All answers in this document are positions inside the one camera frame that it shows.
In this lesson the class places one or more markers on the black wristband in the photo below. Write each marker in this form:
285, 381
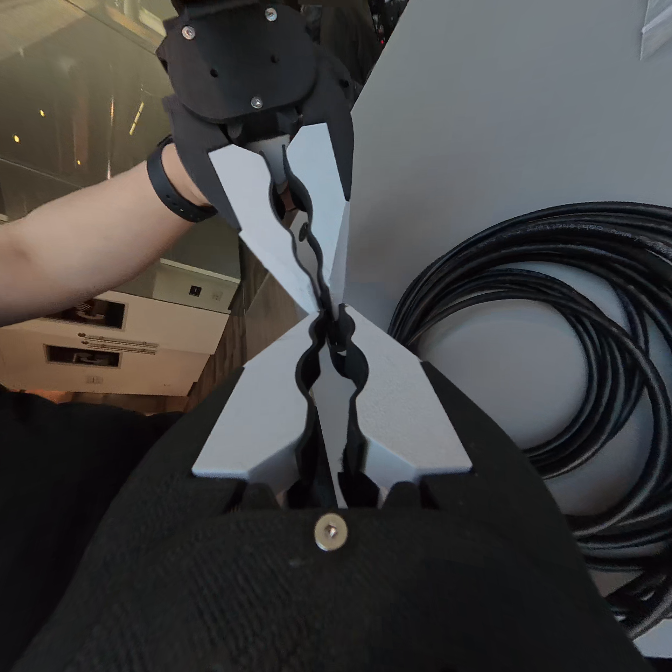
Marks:
168, 194

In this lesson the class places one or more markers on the person's dark clothing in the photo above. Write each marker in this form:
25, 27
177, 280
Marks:
63, 498

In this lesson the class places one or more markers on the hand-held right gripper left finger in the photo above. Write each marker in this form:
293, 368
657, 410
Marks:
246, 430

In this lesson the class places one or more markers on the grey desk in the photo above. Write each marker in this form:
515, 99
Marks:
498, 105

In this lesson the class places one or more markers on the small clear bag red parts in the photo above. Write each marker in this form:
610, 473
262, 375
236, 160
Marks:
656, 31

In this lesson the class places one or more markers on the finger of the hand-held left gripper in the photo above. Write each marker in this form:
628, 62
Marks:
320, 173
246, 199

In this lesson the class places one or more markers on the person's left hand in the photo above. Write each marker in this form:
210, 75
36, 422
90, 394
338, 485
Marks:
183, 176

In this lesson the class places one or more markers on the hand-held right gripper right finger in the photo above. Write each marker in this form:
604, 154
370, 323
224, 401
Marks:
414, 420

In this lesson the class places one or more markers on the person's left forearm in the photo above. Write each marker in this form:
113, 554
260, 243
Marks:
78, 246

